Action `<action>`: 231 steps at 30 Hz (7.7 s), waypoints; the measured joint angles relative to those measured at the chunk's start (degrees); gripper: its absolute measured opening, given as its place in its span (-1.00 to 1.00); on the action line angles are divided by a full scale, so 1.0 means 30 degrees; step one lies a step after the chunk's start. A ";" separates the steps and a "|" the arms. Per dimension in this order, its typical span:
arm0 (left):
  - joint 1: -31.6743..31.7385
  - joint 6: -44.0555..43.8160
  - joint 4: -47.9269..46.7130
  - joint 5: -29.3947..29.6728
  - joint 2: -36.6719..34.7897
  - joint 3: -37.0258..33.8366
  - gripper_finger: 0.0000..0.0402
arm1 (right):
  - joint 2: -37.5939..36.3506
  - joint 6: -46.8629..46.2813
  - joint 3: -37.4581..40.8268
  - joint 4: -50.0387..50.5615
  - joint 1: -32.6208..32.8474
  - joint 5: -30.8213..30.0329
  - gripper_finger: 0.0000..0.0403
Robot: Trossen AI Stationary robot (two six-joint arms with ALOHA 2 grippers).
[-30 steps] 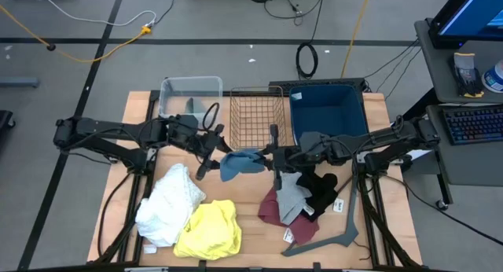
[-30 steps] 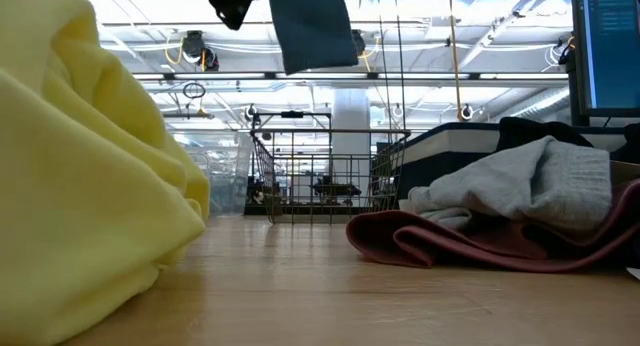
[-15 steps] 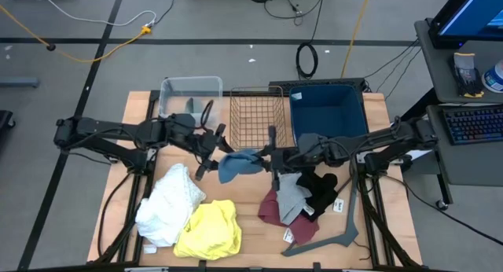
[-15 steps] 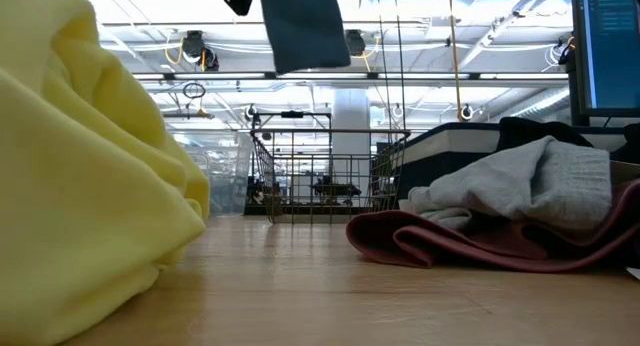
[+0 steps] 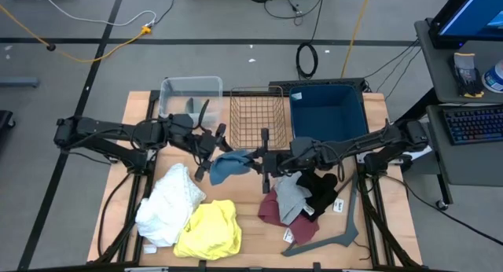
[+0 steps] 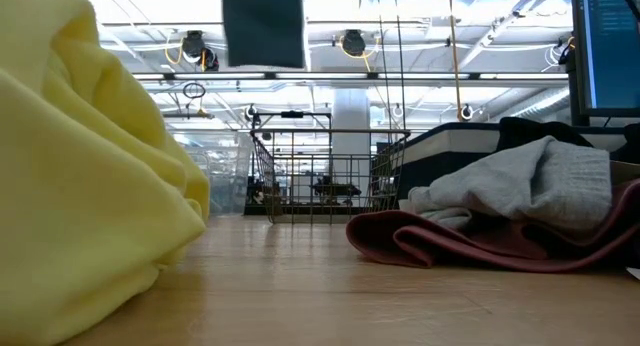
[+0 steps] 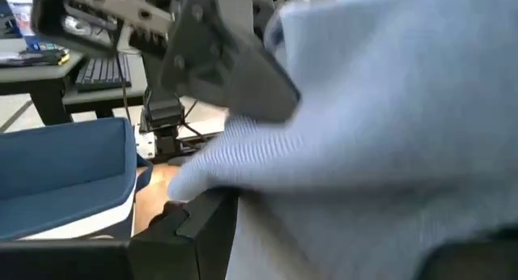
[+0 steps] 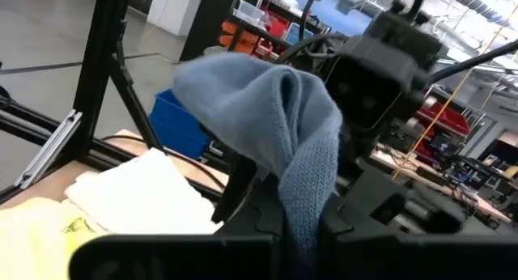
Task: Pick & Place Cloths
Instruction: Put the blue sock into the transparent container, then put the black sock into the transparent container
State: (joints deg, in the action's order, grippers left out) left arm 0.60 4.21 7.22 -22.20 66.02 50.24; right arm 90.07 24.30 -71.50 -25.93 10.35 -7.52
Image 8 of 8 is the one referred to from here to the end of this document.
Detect red plastic bin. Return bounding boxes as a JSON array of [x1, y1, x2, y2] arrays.
[[419, 103, 471, 136]]

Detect silver aluminium bracket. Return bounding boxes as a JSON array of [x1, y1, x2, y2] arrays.
[[13, 108, 83, 191]]

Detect yellow hanging cord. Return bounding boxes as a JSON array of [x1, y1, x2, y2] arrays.
[[391, 3, 518, 180]]

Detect blue knit cloth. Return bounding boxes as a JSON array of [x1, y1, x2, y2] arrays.
[[172, 52, 344, 265]]

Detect wooden work table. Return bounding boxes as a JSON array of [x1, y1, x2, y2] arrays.
[[370, 148, 513, 224]]

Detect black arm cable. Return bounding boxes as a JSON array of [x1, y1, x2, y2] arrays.
[[424, 39, 518, 86]]

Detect thin black table cable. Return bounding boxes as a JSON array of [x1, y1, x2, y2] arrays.
[[100, 133, 227, 191]]

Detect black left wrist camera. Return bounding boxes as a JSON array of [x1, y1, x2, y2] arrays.
[[322, 53, 428, 132]]

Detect blue plastic storage bin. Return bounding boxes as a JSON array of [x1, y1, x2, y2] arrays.
[[147, 88, 212, 160]]

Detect white lace cloth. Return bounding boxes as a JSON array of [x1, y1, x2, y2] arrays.
[[63, 146, 224, 235]]

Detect storage shelf with bins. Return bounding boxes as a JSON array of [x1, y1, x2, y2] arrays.
[[217, 0, 337, 65]]

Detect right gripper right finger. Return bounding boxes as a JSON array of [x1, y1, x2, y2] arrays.
[[318, 192, 367, 236]]

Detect yellow cloth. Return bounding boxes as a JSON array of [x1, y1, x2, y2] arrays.
[[0, 196, 111, 280]]

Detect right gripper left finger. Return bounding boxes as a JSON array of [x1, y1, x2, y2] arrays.
[[223, 176, 285, 236]]

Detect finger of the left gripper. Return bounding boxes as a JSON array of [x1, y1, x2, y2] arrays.
[[211, 150, 260, 225]]

